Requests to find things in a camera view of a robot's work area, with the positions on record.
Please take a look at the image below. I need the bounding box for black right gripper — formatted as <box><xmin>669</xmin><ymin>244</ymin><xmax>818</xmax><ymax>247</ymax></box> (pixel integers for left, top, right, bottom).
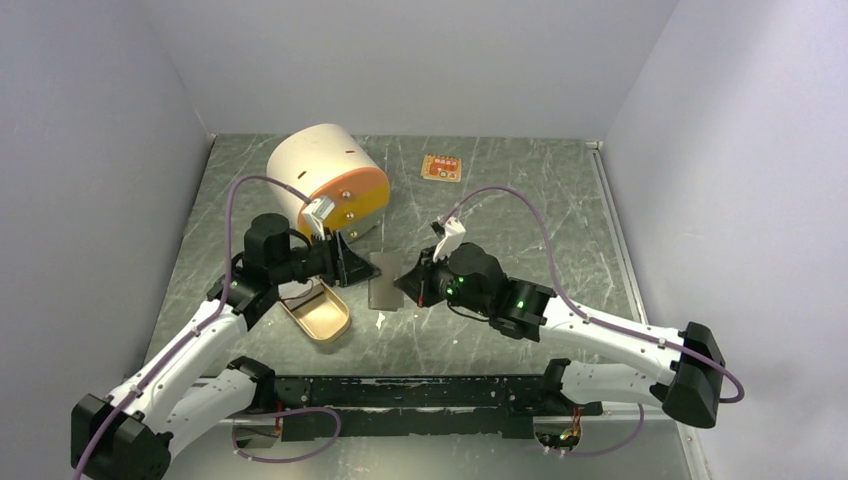
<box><xmin>395</xmin><ymin>244</ymin><xmax>492</xmax><ymax>317</ymax></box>

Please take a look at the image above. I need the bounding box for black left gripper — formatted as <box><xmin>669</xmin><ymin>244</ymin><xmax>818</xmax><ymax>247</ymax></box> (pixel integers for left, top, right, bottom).
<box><xmin>271</xmin><ymin>226</ymin><xmax>380</xmax><ymax>287</ymax></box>

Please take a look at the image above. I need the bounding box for gold oval tray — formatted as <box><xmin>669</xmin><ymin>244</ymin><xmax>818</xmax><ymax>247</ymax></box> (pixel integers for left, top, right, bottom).
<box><xmin>278</xmin><ymin>277</ymin><xmax>351</xmax><ymax>343</ymax></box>

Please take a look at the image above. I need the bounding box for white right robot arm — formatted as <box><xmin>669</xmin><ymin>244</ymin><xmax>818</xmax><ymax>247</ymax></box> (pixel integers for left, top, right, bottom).
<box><xmin>394</xmin><ymin>243</ymin><xmax>726</xmax><ymax>429</ymax></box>

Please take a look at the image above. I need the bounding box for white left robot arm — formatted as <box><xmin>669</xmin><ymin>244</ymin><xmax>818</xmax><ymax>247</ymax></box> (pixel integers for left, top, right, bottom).
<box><xmin>71</xmin><ymin>213</ymin><xmax>381</xmax><ymax>479</ymax></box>

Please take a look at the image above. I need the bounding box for cream cylindrical drawer box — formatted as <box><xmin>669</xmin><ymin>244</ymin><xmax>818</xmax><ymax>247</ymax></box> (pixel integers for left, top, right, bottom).
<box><xmin>266</xmin><ymin>123</ymin><xmax>390</xmax><ymax>242</ymax></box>

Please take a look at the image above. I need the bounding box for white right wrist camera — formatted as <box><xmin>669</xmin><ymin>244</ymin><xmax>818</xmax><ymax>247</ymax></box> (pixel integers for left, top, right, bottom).
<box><xmin>431</xmin><ymin>217</ymin><xmax>466</xmax><ymax>262</ymax></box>

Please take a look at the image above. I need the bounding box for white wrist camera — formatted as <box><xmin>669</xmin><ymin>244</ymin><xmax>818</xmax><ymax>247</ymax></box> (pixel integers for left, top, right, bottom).
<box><xmin>301</xmin><ymin>196</ymin><xmax>335</xmax><ymax>238</ymax></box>
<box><xmin>431</xmin><ymin>217</ymin><xmax>466</xmax><ymax>262</ymax></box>

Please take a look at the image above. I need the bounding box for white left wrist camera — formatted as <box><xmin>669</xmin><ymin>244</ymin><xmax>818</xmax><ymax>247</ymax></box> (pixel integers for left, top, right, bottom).
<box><xmin>301</xmin><ymin>196</ymin><xmax>335</xmax><ymax>238</ymax></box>

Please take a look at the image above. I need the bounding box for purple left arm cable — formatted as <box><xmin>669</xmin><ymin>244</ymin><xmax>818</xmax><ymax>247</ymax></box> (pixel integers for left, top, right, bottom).
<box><xmin>71</xmin><ymin>174</ymin><xmax>314</xmax><ymax>480</ymax></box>

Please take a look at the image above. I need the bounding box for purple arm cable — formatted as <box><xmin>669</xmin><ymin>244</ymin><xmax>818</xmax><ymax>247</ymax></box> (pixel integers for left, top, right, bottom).
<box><xmin>440</xmin><ymin>186</ymin><xmax>746</xmax><ymax>404</ymax></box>
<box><xmin>71</xmin><ymin>174</ymin><xmax>314</xmax><ymax>480</ymax></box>

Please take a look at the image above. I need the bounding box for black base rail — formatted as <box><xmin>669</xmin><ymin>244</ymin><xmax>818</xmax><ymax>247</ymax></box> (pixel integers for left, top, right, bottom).
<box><xmin>275</xmin><ymin>374</ymin><xmax>603</xmax><ymax>441</ymax></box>

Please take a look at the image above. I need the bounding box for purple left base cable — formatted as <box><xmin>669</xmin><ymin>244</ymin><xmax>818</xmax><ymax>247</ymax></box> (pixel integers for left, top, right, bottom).
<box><xmin>230</xmin><ymin>407</ymin><xmax>344</xmax><ymax>465</ymax></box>

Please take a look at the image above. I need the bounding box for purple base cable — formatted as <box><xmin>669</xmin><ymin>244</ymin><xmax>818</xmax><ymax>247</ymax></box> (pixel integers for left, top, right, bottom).
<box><xmin>539</xmin><ymin>404</ymin><xmax>647</xmax><ymax>460</ymax></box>
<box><xmin>230</xmin><ymin>407</ymin><xmax>344</xmax><ymax>465</ymax></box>

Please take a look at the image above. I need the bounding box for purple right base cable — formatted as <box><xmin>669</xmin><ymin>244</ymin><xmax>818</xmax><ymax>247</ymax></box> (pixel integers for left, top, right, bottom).
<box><xmin>539</xmin><ymin>404</ymin><xmax>647</xmax><ymax>460</ymax></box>

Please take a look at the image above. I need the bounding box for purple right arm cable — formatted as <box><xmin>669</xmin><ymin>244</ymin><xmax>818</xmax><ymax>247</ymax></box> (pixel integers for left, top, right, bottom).
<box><xmin>440</xmin><ymin>186</ymin><xmax>746</xmax><ymax>404</ymax></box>

